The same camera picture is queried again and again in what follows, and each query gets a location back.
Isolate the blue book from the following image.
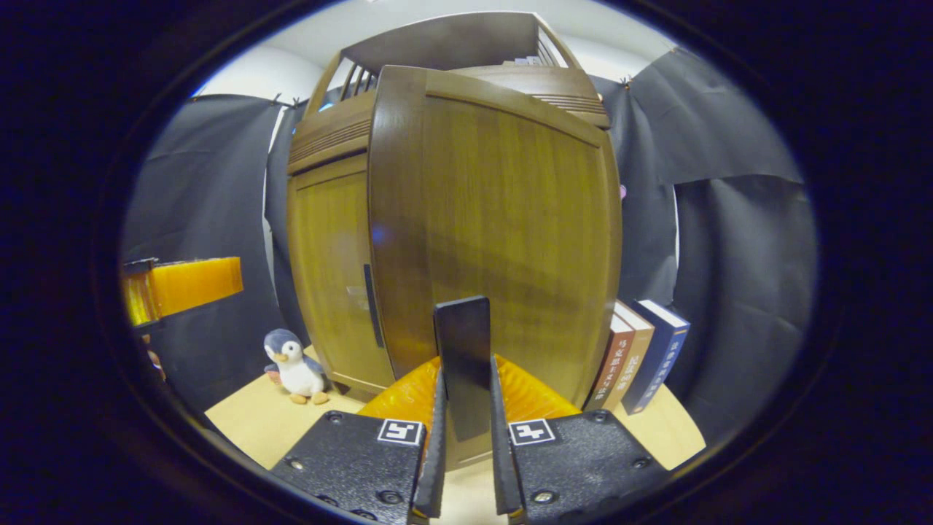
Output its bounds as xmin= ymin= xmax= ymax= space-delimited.
xmin=621 ymin=298 xmax=692 ymax=416

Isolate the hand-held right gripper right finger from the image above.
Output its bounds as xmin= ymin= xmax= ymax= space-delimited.
xmin=488 ymin=354 xmax=670 ymax=525

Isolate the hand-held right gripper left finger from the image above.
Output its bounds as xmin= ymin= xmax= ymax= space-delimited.
xmin=270 ymin=354 xmax=448 ymax=525

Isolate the wooden double-door shoe cabinet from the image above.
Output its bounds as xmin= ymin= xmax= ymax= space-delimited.
xmin=286 ymin=11 xmax=624 ymax=398

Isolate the dark brown book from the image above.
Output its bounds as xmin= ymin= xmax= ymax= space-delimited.
xmin=583 ymin=314 xmax=636 ymax=413

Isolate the black backdrop cloth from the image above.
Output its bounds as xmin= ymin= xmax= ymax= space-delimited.
xmin=120 ymin=47 xmax=821 ymax=447

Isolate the wooden cabinet door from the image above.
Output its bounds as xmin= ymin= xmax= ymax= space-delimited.
xmin=367 ymin=64 xmax=625 ymax=471
xmin=287 ymin=153 xmax=399 ymax=396

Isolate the tan brown book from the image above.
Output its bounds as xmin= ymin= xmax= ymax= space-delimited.
xmin=601 ymin=299 xmax=656 ymax=412

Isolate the penguin plush toy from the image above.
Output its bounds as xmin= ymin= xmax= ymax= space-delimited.
xmin=262 ymin=327 xmax=333 ymax=406

